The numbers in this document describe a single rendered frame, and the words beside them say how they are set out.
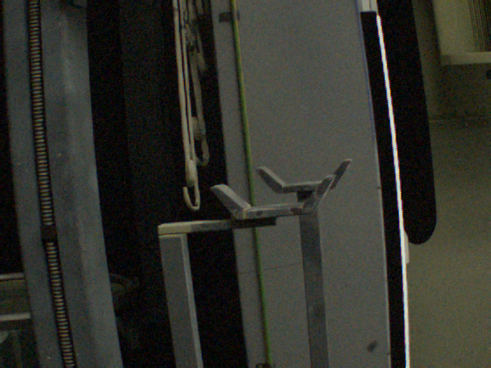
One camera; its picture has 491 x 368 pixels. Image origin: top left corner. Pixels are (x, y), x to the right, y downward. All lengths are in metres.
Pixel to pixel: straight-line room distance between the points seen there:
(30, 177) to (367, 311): 0.59
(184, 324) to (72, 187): 0.15
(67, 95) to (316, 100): 0.52
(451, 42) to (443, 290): 0.68
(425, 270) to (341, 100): 1.70
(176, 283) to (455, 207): 2.34
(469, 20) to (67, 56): 2.08
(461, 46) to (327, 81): 1.58
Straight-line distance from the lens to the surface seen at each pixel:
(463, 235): 2.98
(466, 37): 2.82
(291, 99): 1.27
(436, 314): 2.88
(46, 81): 0.81
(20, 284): 2.21
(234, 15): 1.27
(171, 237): 0.71
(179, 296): 0.72
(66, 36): 0.81
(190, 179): 1.30
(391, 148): 1.27
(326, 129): 1.27
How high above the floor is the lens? 1.16
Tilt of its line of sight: 4 degrees down
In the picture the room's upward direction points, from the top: 6 degrees counter-clockwise
